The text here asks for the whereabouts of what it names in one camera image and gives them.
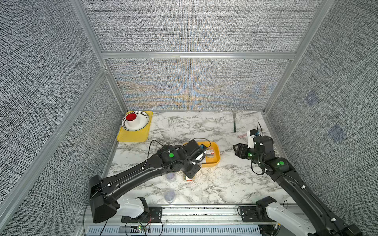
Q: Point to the round clear clip jar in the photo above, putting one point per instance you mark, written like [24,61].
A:
[171,177]

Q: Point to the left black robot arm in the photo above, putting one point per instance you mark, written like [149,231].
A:
[105,193]

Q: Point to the green handled fork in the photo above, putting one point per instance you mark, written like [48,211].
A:
[234,121]

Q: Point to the white cup red inside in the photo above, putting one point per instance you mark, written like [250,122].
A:
[131,118]

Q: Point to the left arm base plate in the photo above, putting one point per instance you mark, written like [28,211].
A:
[154,215]

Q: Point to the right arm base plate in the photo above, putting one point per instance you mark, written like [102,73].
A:
[248,214]

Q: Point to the paper clip box right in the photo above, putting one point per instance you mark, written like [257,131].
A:
[210,153]

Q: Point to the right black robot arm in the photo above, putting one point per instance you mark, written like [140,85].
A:
[321,220]

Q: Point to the yellow flat tray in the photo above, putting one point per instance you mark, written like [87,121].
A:
[135,136]

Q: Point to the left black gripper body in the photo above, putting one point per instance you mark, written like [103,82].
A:
[190,168]

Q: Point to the white patterned bowl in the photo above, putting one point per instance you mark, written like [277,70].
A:
[142,121]

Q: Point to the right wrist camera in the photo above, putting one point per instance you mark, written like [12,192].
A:
[251,134]

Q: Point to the clear paper clip box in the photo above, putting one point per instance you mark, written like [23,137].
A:
[187,179]

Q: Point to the pink handled fork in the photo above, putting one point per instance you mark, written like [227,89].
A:
[242,136]

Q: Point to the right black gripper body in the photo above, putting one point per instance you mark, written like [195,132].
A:
[246,153]

